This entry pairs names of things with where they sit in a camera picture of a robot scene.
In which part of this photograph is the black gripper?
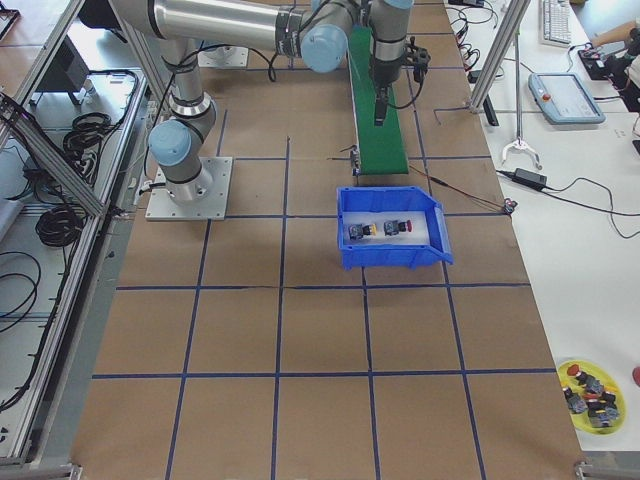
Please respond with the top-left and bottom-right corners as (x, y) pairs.
(369, 37), (430, 126)

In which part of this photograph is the right blue plastic bin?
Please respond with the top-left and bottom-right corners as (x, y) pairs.
(337, 186), (454, 270)

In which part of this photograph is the teach pendant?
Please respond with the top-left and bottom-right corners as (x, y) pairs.
(528, 73), (606, 125)

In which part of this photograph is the white keyboard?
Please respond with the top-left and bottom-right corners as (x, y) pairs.
(538, 0), (572, 47)

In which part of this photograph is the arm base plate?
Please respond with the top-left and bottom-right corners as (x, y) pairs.
(146, 157), (233, 221)

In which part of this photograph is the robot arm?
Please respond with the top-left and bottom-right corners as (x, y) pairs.
(111, 1), (430, 206)

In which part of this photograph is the yellow plate of buttons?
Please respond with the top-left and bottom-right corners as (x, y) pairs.
(557, 359), (626, 435)

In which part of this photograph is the grabber tool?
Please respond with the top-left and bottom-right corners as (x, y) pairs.
(501, 1), (542, 171)

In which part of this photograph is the yellow push button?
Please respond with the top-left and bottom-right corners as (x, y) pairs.
(347, 224), (377, 241)

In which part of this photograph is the black power adapter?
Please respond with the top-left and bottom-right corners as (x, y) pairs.
(512, 168), (547, 191)

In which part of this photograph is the aluminium profile post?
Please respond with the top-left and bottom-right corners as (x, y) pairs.
(469, 0), (530, 113)

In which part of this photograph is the white foam pad right bin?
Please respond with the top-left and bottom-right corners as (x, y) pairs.
(338, 211), (430, 246)

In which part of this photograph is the green conveyor belt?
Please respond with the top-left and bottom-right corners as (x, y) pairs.
(348, 27), (409, 176)

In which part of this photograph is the red push button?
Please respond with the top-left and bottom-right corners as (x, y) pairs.
(383, 220), (413, 236)

